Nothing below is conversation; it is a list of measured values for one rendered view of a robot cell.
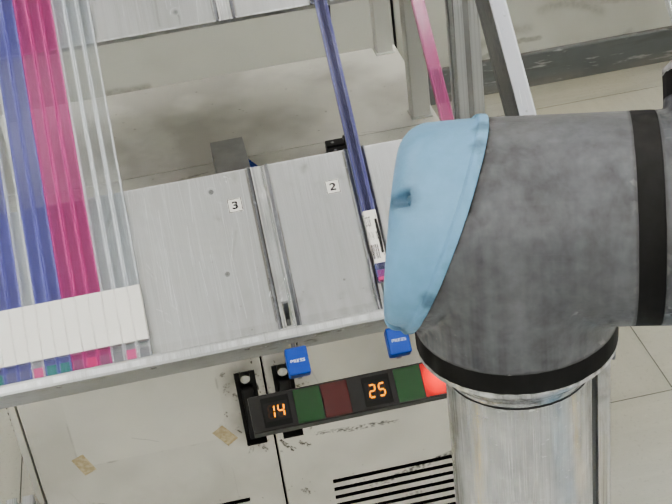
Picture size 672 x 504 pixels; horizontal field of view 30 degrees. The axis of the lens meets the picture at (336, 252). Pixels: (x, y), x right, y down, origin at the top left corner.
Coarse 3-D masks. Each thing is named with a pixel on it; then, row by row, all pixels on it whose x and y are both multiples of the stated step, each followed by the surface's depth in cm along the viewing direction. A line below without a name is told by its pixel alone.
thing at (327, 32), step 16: (320, 0) 143; (320, 16) 143; (336, 48) 142; (336, 64) 142; (336, 80) 141; (336, 96) 141; (352, 112) 140; (352, 128) 140; (352, 144) 139; (352, 160) 139; (368, 192) 138; (368, 208) 137; (384, 272) 136
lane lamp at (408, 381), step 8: (400, 368) 135; (408, 368) 135; (416, 368) 135; (400, 376) 135; (408, 376) 135; (416, 376) 135; (400, 384) 135; (408, 384) 135; (416, 384) 135; (400, 392) 134; (408, 392) 134; (416, 392) 134; (424, 392) 135; (400, 400) 134; (408, 400) 134
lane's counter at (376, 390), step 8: (376, 376) 135; (384, 376) 135; (368, 384) 134; (376, 384) 135; (384, 384) 135; (368, 392) 134; (376, 392) 134; (384, 392) 134; (368, 400) 134; (376, 400) 134; (384, 400) 134; (392, 400) 134
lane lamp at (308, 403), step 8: (296, 392) 134; (304, 392) 134; (312, 392) 134; (296, 400) 134; (304, 400) 134; (312, 400) 134; (320, 400) 134; (296, 408) 133; (304, 408) 134; (312, 408) 134; (320, 408) 134; (304, 416) 133; (312, 416) 133; (320, 416) 133
